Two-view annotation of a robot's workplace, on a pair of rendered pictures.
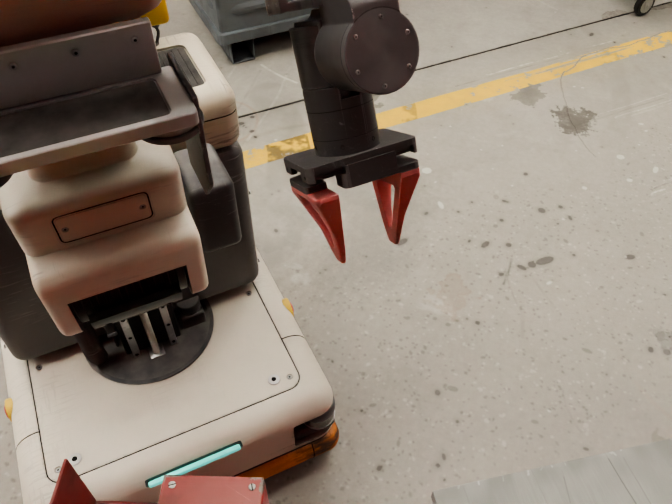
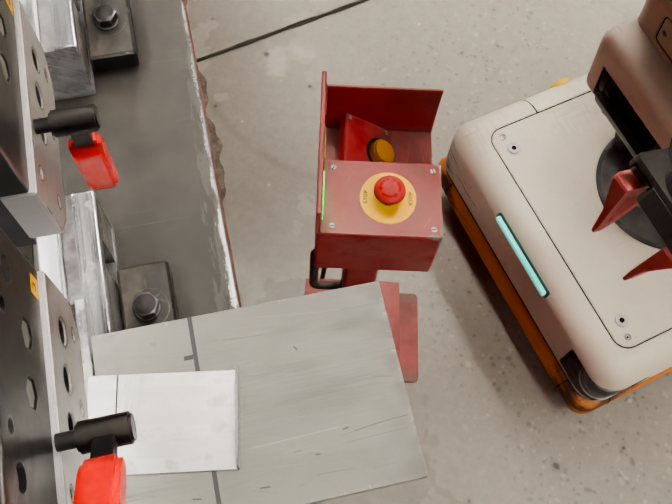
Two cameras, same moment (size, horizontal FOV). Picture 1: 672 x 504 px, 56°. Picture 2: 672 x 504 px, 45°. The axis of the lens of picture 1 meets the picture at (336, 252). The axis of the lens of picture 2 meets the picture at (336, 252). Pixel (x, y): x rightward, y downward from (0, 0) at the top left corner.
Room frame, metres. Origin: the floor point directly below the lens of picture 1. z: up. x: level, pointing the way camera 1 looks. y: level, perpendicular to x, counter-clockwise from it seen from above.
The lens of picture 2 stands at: (0.10, -0.32, 1.70)
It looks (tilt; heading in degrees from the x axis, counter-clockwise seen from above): 68 degrees down; 84
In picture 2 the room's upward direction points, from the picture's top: 7 degrees clockwise
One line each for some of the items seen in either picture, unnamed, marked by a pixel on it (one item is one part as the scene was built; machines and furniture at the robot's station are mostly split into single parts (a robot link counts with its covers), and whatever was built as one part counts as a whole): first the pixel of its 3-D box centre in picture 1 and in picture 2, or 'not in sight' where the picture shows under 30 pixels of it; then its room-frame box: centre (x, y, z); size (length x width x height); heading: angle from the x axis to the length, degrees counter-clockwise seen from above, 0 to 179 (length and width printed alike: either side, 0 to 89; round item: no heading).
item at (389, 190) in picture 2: not in sight; (388, 194); (0.21, 0.13, 0.79); 0.04 x 0.04 x 0.04
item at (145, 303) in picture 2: not in sight; (146, 305); (-0.06, -0.06, 0.91); 0.03 x 0.03 x 0.02
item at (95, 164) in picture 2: not in sight; (81, 152); (-0.05, -0.05, 1.20); 0.04 x 0.02 x 0.10; 12
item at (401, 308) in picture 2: not in sight; (362, 328); (0.23, 0.17, 0.06); 0.25 x 0.20 x 0.12; 178
